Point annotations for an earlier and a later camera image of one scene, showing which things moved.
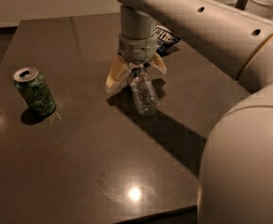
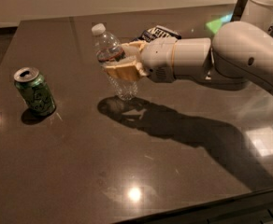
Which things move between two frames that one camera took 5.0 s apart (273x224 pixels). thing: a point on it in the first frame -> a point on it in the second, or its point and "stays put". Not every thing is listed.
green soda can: (35, 91) stays put
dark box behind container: (242, 0) stays put
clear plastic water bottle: (143, 91) -> (108, 48)
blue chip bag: (165, 39) stays put
